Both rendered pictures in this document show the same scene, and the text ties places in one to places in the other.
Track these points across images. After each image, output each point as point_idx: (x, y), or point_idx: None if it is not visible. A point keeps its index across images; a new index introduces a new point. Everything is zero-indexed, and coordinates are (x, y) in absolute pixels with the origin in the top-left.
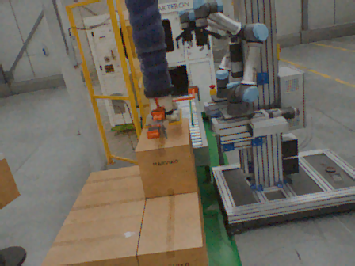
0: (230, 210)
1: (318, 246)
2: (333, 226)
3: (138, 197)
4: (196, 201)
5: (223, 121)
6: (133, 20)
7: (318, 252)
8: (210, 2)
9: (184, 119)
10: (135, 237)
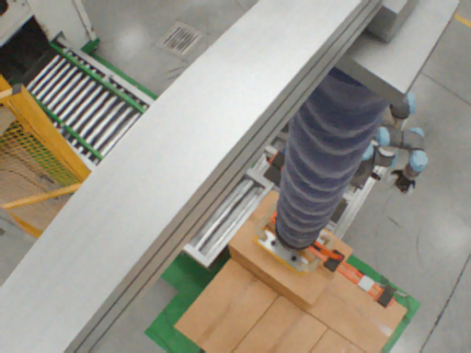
0: (337, 232)
1: (397, 200)
2: (391, 170)
3: (294, 315)
4: (354, 275)
5: (351, 187)
6: (320, 220)
7: (401, 208)
8: (423, 147)
9: (272, 197)
10: (354, 348)
